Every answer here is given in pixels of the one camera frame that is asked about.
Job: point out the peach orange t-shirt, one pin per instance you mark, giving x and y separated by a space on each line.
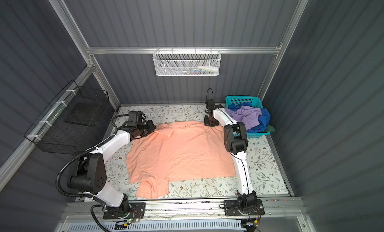
177 152

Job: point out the teal plastic laundry basket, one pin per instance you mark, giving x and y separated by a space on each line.
256 102

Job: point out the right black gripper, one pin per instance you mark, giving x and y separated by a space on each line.
207 123

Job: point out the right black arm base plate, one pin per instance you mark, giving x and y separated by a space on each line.
231 208

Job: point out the white ventilation grille strip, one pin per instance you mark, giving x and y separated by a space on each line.
173 226

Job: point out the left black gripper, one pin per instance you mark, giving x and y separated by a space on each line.
151 126

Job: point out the purple t-shirt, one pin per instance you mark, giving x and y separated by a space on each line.
247 115

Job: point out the dark green garment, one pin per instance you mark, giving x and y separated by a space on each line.
269 129

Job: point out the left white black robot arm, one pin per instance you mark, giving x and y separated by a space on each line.
88 173

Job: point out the black wire basket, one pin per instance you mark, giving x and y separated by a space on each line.
76 122

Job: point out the floral patterned table mat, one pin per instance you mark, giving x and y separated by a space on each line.
265 173

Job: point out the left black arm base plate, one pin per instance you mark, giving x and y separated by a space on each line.
135 210

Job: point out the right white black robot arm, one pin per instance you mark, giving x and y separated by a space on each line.
236 143

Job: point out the white wire mesh basket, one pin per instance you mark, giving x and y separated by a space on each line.
185 63

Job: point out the blue t-shirt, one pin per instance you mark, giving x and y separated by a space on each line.
264 119

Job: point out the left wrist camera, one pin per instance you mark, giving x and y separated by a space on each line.
136 118

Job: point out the white bottle in basket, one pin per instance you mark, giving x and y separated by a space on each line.
209 69

